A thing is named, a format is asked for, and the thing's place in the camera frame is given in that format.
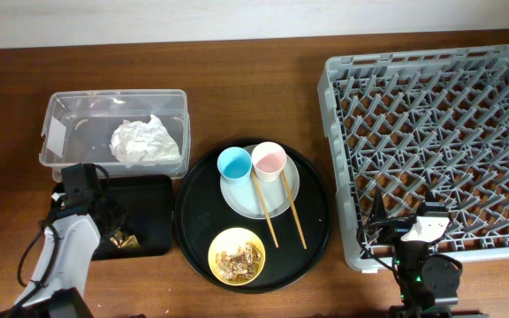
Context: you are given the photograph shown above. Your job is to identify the gold foil wrapper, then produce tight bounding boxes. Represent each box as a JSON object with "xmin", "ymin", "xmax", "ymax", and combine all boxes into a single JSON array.
[{"xmin": 110, "ymin": 231, "xmax": 141, "ymax": 249}]

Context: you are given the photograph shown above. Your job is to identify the white napkin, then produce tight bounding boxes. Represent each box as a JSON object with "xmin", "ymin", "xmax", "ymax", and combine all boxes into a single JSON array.
[{"xmin": 110, "ymin": 115, "xmax": 180, "ymax": 163}]

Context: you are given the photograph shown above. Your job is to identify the yellow bowl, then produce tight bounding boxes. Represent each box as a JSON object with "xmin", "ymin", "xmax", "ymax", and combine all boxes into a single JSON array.
[{"xmin": 208, "ymin": 228, "xmax": 266, "ymax": 286}]

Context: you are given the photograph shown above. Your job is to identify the blue cup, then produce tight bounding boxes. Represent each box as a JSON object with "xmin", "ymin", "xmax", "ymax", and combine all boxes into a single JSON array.
[{"xmin": 217, "ymin": 147, "xmax": 252, "ymax": 186}]

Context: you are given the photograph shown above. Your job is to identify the food scraps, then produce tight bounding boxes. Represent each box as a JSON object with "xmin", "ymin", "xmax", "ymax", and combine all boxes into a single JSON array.
[{"xmin": 216, "ymin": 242, "xmax": 262, "ymax": 284}]

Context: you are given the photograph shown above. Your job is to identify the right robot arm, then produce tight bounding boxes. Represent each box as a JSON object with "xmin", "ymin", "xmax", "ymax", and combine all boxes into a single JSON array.
[{"xmin": 368, "ymin": 191, "xmax": 462, "ymax": 318}]

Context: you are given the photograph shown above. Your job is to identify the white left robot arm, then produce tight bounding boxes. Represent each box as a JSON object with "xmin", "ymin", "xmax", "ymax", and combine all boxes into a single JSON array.
[{"xmin": 0, "ymin": 194, "xmax": 127, "ymax": 317}]

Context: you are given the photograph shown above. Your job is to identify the grey dishwasher rack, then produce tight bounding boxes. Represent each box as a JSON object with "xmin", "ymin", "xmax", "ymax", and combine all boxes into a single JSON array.
[{"xmin": 317, "ymin": 44, "xmax": 509, "ymax": 272}]

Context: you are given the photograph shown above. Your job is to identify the black rectangular tray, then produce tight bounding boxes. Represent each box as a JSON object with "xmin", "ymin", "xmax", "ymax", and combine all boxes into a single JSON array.
[{"xmin": 50, "ymin": 174, "xmax": 175, "ymax": 261}]

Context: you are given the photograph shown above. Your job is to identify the right wooden chopstick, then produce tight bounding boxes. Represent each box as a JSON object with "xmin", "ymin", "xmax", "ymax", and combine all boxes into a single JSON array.
[{"xmin": 281, "ymin": 170, "xmax": 307, "ymax": 250}]

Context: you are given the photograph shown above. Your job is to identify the wooden chopstick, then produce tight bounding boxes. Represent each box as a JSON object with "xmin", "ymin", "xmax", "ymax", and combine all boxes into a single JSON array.
[
  {"xmin": 281, "ymin": 170, "xmax": 307, "ymax": 250},
  {"xmin": 251, "ymin": 170, "xmax": 279, "ymax": 248}
]

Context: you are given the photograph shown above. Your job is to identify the clear plastic bin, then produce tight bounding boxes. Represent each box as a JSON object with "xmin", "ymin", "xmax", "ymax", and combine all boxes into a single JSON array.
[{"xmin": 39, "ymin": 89, "xmax": 191, "ymax": 182}]

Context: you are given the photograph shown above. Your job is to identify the pink cup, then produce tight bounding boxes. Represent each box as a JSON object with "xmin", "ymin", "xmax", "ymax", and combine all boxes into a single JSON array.
[{"xmin": 251, "ymin": 141, "xmax": 287, "ymax": 182}]

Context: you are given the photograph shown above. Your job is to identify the round black tray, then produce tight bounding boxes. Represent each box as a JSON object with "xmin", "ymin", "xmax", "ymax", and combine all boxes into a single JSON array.
[{"xmin": 174, "ymin": 139, "xmax": 333, "ymax": 294}]

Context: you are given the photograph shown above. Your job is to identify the left wooden chopstick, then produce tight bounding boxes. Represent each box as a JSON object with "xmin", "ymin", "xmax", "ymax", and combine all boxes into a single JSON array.
[{"xmin": 251, "ymin": 170, "xmax": 279, "ymax": 248}]

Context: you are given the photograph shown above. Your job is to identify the grey plate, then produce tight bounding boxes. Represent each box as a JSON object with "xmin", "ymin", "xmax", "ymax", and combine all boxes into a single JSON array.
[{"xmin": 220, "ymin": 143, "xmax": 300, "ymax": 219}]

